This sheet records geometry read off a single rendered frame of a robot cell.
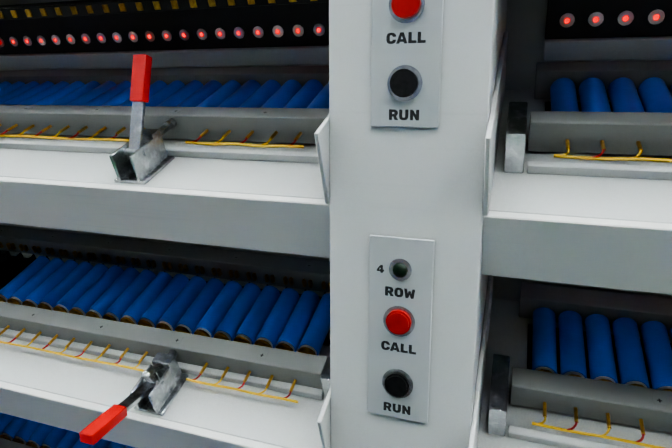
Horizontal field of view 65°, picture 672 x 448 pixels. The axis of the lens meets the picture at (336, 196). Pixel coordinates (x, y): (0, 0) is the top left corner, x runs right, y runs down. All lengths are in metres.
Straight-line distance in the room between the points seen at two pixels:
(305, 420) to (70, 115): 0.33
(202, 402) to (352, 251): 0.20
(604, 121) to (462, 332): 0.16
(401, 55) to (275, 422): 0.29
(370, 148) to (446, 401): 0.17
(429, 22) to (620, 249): 0.16
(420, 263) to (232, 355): 0.20
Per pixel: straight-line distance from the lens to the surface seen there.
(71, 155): 0.50
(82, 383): 0.54
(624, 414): 0.44
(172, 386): 0.49
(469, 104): 0.31
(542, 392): 0.43
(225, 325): 0.50
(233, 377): 0.48
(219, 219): 0.38
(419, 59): 0.31
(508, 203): 0.33
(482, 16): 0.31
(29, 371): 0.58
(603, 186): 0.35
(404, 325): 0.34
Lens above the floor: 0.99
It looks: 12 degrees down
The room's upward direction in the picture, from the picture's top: straight up
